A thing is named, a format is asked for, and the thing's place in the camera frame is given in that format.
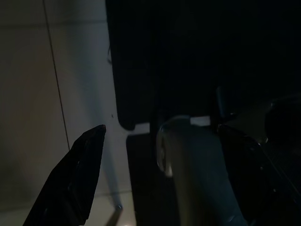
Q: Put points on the black floor mat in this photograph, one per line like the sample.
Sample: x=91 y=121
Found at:
x=188 y=47

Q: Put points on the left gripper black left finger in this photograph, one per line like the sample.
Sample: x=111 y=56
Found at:
x=70 y=188

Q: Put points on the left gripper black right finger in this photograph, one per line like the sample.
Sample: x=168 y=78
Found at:
x=263 y=188

